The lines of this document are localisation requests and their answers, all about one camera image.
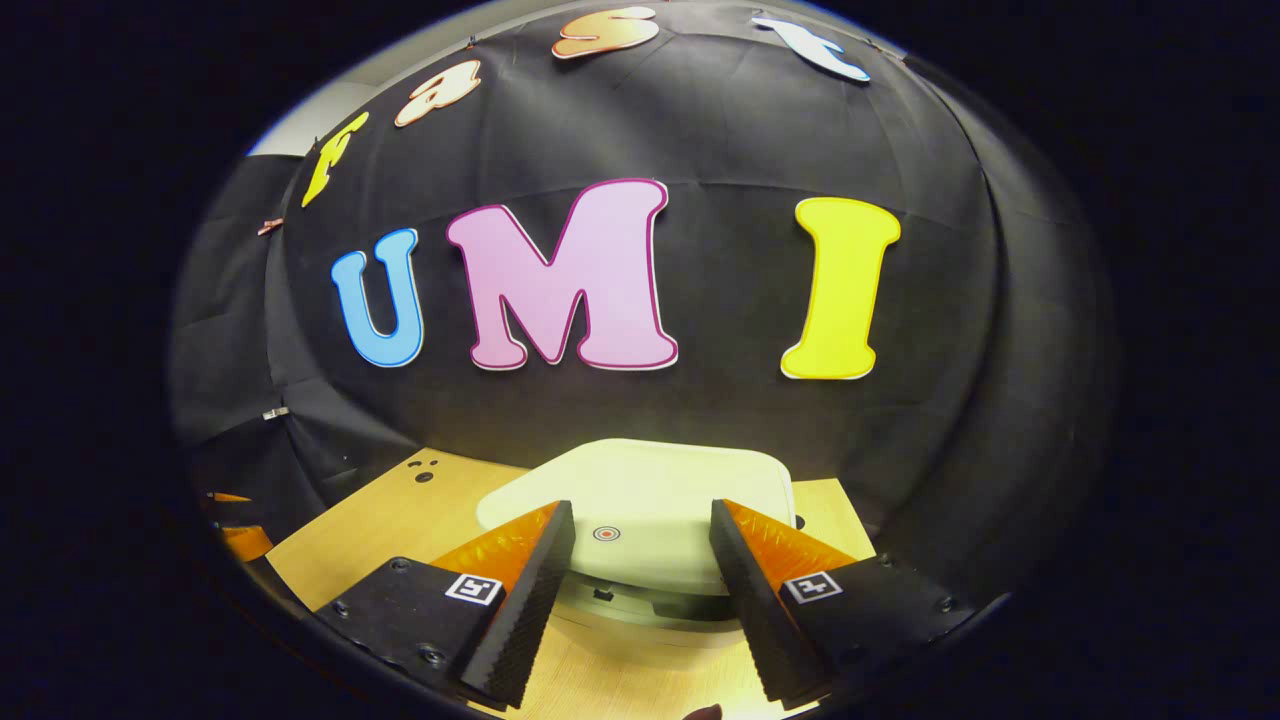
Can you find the pink cloth clip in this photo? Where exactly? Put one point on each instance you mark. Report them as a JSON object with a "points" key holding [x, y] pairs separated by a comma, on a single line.
{"points": [[268, 227]]}

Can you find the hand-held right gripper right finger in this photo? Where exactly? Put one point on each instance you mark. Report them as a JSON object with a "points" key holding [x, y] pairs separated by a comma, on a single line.
{"points": [[760, 620]]}

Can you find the pale green desktop garbage bin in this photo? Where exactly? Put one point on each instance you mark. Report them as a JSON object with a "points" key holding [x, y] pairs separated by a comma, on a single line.
{"points": [[650, 490]]}

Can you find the black backdrop cloth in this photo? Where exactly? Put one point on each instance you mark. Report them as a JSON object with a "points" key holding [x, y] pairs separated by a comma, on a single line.
{"points": [[730, 300]]}

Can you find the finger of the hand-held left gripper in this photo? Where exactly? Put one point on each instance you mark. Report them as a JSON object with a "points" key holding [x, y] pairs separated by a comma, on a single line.
{"points": [[228, 497], [245, 543]]}

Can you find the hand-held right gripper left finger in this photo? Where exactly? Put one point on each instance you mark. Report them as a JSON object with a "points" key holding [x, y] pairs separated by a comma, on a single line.
{"points": [[525, 620]]}

